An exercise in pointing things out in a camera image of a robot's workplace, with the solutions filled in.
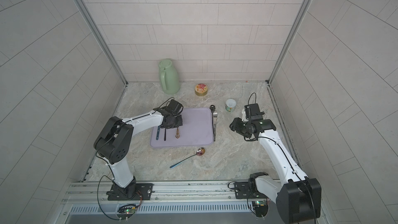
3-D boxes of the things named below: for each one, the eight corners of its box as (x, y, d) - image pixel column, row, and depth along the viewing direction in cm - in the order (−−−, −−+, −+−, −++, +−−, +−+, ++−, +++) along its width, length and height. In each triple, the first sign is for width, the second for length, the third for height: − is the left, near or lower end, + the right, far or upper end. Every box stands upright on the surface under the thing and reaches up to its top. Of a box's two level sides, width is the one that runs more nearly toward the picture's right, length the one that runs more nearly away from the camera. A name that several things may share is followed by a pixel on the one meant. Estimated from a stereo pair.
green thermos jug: (163, 99, 109) (155, 74, 91) (167, 83, 119) (160, 58, 101) (178, 99, 109) (173, 74, 91) (180, 83, 119) (176, 58, 101)
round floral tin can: (195, 96, 111) (194, 92, 108) (195, 87, 116) (195, 83, 113) (207, 96, 111) (207, 92, 108) (207, 87, 116) (207, 83, 113)
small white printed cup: (225, 112, 102) (226, 106, 97) (224, 104, 106) (225, 98, 101) (235, 112, 102) (237, 106, 97) (234, 104, 106) (235, 98, 101)
